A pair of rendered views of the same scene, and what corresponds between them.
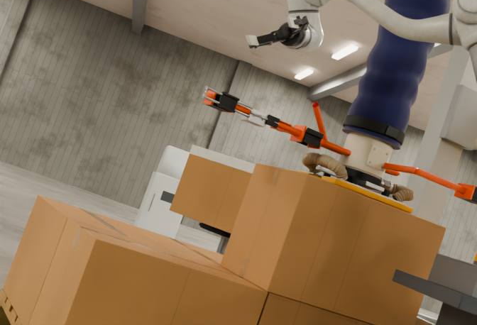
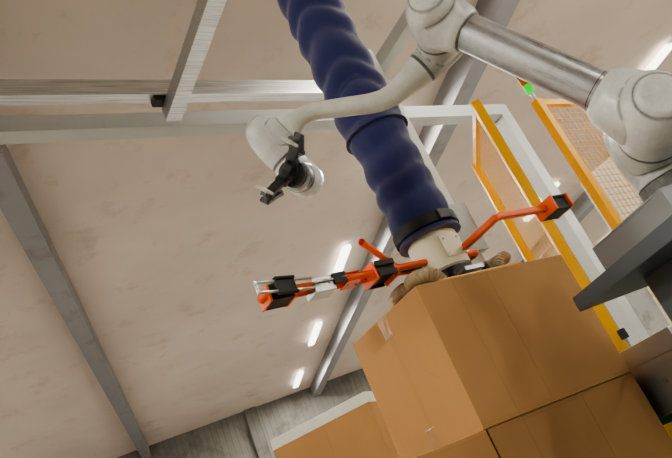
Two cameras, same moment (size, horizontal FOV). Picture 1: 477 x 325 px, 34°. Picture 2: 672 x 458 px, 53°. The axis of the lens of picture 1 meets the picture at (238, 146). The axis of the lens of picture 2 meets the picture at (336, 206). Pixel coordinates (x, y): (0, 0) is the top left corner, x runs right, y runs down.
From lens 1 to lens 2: 0.93 m
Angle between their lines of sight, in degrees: 24
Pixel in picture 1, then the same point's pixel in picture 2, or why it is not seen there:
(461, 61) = not seen: hidden behind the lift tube
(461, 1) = (417, 7)
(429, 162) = not seen: hidden behind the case
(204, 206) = not seen: outside the picture
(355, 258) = (524, 334)
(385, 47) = (375, 157)
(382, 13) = (355, 101)
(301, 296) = (516, 408)
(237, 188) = (340, 439)
